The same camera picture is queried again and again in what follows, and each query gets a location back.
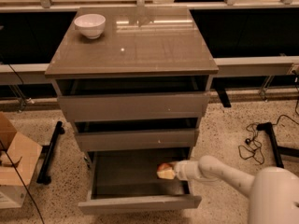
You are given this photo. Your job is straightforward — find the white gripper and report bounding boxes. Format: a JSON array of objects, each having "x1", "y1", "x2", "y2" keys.
[{"x1": 157, "y1": 161, "x2": 200, "y2": 181}]

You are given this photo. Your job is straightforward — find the red apple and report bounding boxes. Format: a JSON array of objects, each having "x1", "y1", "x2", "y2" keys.
[{"x1": 157, "y1": 163, "x2": 173, "y2": 172}]

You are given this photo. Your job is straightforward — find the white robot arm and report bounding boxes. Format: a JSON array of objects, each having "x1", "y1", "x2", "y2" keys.
[{"x1": 157, "y1": 156, "x2": 299, "y2": 224}]

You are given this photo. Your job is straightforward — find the middle grey drawer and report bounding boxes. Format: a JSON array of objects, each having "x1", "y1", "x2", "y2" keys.
[{"x1": 75, "y1": 118, "x2": 199, "y2": 151}]

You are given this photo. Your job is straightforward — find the grey drawer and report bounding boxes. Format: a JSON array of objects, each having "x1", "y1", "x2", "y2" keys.
[
  {"x1": 75, "y1": 118, "x2": 199, "y2": 151},
  {"x1": 55, "y1": 77, "x2": 211, "y2": 123},
  {"x1": 78, "y1": 147, "x2": 201, "y2": 215}
]

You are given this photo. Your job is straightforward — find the bottom grey drawer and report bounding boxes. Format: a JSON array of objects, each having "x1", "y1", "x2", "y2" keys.
[{"x1": 78, "y1": 147, "x2": 201, "y2": 215}]

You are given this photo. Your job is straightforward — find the top grey drawer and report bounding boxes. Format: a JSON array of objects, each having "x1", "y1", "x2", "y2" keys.
[{"x1": 55, "y1": 77, "x2": 211, "y2": 123}]

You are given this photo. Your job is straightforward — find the right black stand leg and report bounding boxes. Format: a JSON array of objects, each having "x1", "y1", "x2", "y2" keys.
[{"x1": 257, "y1": 122, "x2": 299, "y2": 168}]

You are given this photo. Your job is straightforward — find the black stand leg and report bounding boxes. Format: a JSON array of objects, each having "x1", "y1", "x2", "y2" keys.
[
  {"x1": 36, "y1": 121, "x2": 64, "y2": 185},
  {"x1": 257, "y1": 122, "x2": 299, "y2": 168}
]

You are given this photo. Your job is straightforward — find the left black stand leg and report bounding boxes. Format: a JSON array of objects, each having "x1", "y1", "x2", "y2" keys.
[{"x1": 36, "y1": 121, "x2": 64, "y2": 185}]

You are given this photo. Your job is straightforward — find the cardboard box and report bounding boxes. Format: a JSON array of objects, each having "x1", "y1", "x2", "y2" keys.
[{"x1": 0, "y1": 112, "x2": 42, "y2": 209}]

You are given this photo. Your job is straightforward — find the white ceramic bowl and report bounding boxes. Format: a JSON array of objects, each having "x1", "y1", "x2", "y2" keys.
[{"x1": 74, "y1": 14, "x2": 106, "y2": 39}]

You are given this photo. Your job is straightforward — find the black cable at left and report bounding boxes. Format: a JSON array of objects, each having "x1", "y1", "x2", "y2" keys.
[{"x1": 0, "y1": 53, "x2": 46, "y2": 224}]

